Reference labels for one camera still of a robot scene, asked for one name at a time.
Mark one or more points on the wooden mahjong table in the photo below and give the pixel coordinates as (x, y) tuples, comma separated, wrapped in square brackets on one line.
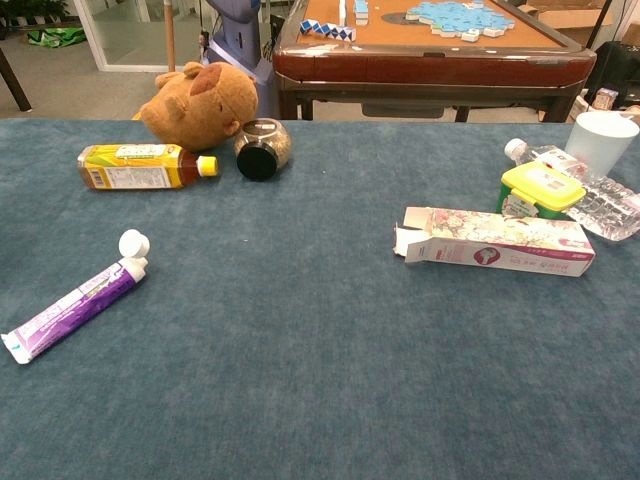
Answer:
[(425, 65)]

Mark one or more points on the brown plush capybara toy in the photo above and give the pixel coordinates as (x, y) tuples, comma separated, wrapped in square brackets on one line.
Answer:
[(200, 110)]

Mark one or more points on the cardboard box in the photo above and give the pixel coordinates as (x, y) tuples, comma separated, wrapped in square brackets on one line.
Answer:
[(570, 20)]

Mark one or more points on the wooden pole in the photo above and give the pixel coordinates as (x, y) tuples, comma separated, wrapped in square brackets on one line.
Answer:
[(170, 35)]

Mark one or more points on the blue mahjong tile stack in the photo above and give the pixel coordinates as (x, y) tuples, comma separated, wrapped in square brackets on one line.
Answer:
[(361, 12)]

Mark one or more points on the white upright tile row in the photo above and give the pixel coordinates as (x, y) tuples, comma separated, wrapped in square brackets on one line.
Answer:
[(342, 14)]

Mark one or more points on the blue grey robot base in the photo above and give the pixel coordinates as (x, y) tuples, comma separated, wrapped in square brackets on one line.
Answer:
[(235, 40)]

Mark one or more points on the blue white snake puzzle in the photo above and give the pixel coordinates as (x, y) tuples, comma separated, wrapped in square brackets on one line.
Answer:
[(325, 29)]

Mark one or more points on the green bag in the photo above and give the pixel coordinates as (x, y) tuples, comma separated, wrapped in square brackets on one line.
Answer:
[(55, 37)]

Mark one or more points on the dark table leg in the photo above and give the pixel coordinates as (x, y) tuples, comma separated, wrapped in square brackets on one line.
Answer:
[(14, 80)]

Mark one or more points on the purple toothpaste tube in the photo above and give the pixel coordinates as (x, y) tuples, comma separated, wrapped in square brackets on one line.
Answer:
[(75, 305)]

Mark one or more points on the black chair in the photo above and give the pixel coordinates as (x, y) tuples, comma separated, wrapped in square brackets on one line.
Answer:
[(617, 65)]

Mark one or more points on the blue felt table cover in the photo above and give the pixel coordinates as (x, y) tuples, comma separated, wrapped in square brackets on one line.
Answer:
[(320, 375)]

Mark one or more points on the small printed carton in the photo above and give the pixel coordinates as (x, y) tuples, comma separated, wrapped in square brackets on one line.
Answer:
[(606, 98)]

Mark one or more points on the pale blue plastic cup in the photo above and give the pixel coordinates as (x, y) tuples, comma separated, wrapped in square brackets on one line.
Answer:
[(597, 142)]

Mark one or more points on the blue mahjong tile cluster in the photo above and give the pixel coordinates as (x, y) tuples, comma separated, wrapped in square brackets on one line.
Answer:
[(460, 17)]

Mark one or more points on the yellow green lidded box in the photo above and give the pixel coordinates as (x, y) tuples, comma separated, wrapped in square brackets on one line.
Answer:
[(542, 187)]

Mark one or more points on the tea bottle yellow label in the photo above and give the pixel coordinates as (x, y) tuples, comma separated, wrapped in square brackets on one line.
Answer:
[(130, 167)]

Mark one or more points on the round glass jar black lid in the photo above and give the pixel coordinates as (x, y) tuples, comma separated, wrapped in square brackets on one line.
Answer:
[(265, 142)]

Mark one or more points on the floral toothpaste carton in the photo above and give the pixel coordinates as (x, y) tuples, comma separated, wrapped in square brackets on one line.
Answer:
[(500, 245)]

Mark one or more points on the clear plastic water bottle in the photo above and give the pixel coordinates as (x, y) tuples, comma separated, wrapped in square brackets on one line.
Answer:
[(607, 205)]

